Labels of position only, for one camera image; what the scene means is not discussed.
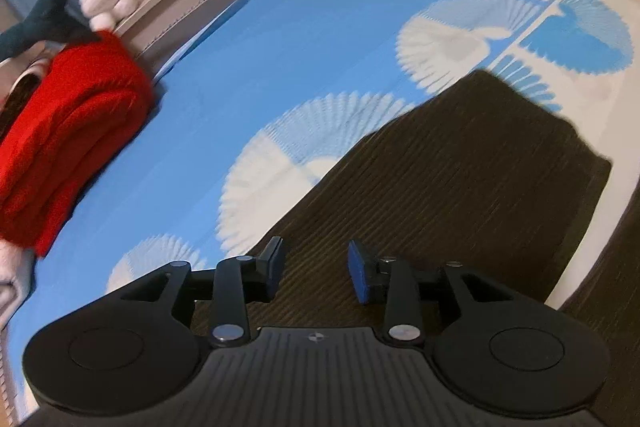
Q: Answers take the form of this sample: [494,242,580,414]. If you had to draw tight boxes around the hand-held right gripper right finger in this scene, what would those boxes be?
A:
[347,239,532,349]

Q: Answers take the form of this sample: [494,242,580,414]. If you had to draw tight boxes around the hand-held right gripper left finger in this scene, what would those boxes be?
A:
[107,236,287,349]

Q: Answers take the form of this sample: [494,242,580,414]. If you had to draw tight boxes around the dark brown pants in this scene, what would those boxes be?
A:
[192,69,640,414]

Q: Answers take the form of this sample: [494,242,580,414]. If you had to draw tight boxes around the blue and white printed bedsheet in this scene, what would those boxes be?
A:
[0,0,640,410]

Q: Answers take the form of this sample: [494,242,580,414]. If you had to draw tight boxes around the red folded cloth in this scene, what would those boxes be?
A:
[0,31,157,259]

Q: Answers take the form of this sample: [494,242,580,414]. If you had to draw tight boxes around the dark blue shark plush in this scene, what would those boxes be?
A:
[0,0,102,62]

